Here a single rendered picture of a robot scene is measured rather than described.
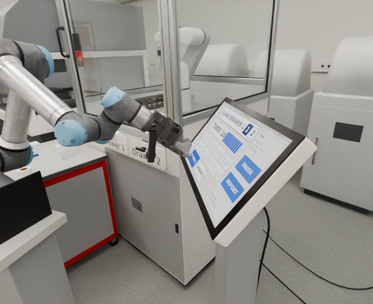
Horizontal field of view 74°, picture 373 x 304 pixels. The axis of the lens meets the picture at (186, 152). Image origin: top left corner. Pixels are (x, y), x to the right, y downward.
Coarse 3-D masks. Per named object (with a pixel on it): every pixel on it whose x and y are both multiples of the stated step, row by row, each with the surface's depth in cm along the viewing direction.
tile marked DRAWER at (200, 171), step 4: (200, 164) 84; (196, 168) 84; (200, 168) 82; (204, 168) 80; (196, 172) 83; (200, 172) 81; (204, 172) 78; (196, 176) 81; (200, 176) 79; (200, 180) 78
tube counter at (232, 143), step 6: (222, 132) 83; (228, 132) 80; (222, 138) 81; (228, 138) 78; (234, 138) 74; (228, 144) 75; (234, 144) 73; (240, 144) 70; (234, 150) 71; (240, 150) 68
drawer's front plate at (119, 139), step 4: (116, 136) 147; (120, 136) 144; (124, 136) 142; (112, 140) 152; (116, 140) 149; (120, 140) 146; (124, 140) 142; (104, 144) 161; (108, 144) 157; (112, 144) 154; (120, 144) 147; (124, 144) 144; (128, 144) 143; (112, 148) 155; (116, 148) 152; (120, 148) 149; (124, 148) 145; (128, 148) 144; (124, 152) 146; (128, 152) 145
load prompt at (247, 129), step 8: (224, 112) 91; (232, 112) 86; (224, 120) 87; (232, 120) 82; (240, 120) 78; (248, 120) 74; (240, 128) 75; (248, 128) 71; (256, 128) 68; (248, 136) 69
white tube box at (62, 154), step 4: (64, 148) 165; (68, 148) 165; (72, 148) 165; (76, 148) 164; (56, 152) 160; (60, 152) 159; (64, 152) 160; (68, 152) 158; (72, 152) 161; (76, 152) 164; (52, 156) 157; (56, 156) 156; (60, 156) 154; (64, 156) 156; (68, 156) 159
